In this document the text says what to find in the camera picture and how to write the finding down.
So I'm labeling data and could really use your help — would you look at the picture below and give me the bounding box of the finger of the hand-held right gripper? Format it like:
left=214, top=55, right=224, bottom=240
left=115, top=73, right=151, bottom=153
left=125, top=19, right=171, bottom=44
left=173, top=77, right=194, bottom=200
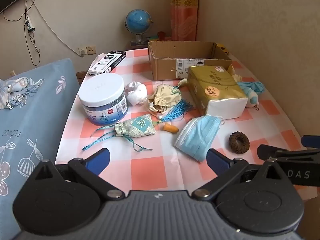
left=257, top=144, right=320, bottom=159
left=301, top=135, right=320, bottom=147

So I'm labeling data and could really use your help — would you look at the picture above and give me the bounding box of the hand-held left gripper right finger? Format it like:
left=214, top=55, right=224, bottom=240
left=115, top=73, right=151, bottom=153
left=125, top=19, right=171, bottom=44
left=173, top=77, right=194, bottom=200
left=191, top=148, right=286, bottom=201

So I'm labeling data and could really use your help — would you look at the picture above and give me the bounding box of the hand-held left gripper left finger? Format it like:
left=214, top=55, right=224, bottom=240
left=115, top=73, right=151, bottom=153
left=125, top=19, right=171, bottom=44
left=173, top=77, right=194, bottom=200
left=35, top=148, right=125, bottom=201

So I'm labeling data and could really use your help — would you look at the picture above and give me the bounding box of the brown hair scrunchie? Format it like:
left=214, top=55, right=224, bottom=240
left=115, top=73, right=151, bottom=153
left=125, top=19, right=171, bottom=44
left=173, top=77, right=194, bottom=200
left=229, top=132, right=250, bottom=153

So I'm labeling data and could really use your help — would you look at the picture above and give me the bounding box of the blue face mask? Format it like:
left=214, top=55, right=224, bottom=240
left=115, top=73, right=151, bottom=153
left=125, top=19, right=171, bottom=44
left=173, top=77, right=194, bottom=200
left=174, top=115, right=225, bottom=162

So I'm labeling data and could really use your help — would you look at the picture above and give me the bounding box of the green embroidered sachet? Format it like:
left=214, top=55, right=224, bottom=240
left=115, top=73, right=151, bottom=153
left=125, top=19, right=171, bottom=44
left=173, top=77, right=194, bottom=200
left=82, top=114, right=157, bottom=152

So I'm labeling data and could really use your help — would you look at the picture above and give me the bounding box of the blue and white plush toy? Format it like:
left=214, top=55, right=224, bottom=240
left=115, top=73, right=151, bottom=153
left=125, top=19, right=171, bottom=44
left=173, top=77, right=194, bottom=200
left=244, top=87, right=260, bottom=110

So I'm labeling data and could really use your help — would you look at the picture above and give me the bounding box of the blue tassel charm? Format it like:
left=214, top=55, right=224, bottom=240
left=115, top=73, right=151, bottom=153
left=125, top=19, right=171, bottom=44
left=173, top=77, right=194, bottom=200
left=157, top=99, right=194, bottom=123

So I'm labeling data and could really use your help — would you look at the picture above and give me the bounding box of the beige drawstring pouch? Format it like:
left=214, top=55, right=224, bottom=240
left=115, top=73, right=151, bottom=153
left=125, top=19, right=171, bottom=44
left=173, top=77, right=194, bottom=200
left=147, top=84, right=181, bottom=115

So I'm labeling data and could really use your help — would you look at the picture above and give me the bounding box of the cardboard box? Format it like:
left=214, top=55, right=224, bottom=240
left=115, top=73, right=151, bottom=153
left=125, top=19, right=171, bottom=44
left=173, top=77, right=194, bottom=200
left=147, top=40, right=233, bottom=81
left=130, top=39, right=150, bottom=50

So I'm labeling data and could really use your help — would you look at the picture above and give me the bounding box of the small orange cone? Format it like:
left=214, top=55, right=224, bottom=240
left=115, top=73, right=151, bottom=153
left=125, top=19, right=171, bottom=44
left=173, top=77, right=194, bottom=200
left=162, top=123, right=179, bottom=134

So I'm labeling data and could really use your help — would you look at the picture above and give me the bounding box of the pink checkered tablecloth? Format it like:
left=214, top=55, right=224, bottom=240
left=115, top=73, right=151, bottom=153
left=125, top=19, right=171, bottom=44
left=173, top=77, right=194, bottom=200
left=55, top=47, right=308, bottom=203

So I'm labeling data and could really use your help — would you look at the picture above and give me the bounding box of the white jar with blue label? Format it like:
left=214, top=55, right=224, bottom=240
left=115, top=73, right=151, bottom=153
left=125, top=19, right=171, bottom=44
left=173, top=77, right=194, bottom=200
left=78, top=73, right=128, bottom=127

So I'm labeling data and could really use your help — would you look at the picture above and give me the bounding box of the gold tissue pack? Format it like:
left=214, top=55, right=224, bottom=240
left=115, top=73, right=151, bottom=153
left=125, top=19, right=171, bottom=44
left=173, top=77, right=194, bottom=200
left=187, top=65, right=248, bottom=120

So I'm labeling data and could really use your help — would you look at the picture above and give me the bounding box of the white sock bundle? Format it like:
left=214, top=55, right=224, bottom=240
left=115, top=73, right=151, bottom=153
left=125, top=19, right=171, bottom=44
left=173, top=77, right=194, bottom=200
left=125, top=81, right=147, bottom=106

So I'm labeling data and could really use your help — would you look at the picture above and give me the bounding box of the cream cloth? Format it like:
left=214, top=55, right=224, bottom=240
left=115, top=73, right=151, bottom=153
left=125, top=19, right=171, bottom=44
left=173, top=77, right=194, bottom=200
left=227, top=64, right=242, bottom=82

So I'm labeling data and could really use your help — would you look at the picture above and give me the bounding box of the black pen box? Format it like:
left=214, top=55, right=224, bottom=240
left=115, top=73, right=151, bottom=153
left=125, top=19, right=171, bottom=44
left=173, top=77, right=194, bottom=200
left=88, top=50, right=127, bottom=75

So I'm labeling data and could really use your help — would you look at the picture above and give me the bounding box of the blue white fringed cloth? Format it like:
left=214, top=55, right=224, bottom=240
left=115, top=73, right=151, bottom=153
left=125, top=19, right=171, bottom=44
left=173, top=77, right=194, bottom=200
left=0, top=76, right=45, bottom=110

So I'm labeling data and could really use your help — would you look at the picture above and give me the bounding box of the yellow toy car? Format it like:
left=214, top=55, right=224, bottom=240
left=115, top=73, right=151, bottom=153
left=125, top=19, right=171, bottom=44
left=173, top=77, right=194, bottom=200
left=216, top=43, right=229, bottom=55

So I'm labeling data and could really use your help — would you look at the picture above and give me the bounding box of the cardboard box under globe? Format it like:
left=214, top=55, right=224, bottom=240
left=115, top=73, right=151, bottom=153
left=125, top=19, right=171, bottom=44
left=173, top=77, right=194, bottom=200
left=130, top=39, right=150, bottom=50

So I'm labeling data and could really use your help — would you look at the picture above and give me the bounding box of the rainbow coloured toy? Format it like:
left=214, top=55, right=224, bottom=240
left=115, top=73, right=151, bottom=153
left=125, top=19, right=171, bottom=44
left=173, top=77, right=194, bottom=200
left=147, top=31, right=168, bottom=41

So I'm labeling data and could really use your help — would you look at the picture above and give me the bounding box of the blue desk globe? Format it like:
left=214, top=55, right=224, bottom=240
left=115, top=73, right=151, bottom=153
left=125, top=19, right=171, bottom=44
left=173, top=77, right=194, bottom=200
left=124, top=9, right=153, bottom=46

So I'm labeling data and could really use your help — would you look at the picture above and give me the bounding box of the pink patterned curtain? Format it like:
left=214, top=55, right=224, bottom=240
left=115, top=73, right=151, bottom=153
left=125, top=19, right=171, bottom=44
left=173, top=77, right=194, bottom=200
left=169, top=0, right=200, bottom=41

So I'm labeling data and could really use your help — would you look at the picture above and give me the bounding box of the white wall socket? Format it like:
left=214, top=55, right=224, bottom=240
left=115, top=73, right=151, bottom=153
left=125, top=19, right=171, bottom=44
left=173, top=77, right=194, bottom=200
left=78, top=45, right=97, bottom=56

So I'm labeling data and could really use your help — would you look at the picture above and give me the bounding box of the black cable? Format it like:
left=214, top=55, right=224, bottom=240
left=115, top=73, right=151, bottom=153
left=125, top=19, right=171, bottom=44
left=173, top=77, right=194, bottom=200
left=3, top=0, right=41, bottom=66

